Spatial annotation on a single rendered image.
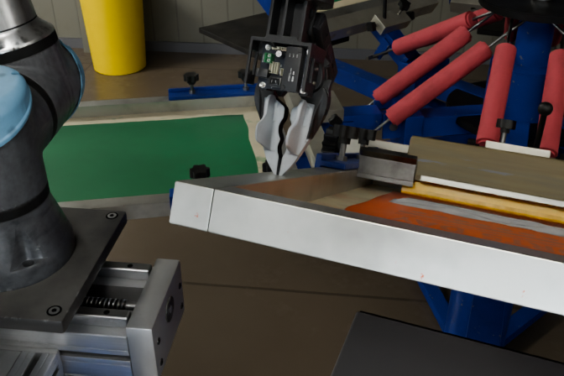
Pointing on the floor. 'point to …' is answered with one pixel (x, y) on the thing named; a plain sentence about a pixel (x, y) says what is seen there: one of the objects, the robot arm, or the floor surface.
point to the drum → (113, 16)
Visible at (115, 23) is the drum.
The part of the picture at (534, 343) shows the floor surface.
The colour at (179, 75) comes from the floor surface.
